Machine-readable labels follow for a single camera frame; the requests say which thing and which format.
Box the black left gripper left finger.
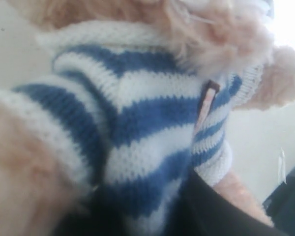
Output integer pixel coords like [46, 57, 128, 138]
[53, 192, 118, 236]

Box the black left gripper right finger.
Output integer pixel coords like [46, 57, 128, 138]
[165, 170, 285, 236]

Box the tan teddy bear striped shirt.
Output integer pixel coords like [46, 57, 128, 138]
[0, 0, 295, 236]

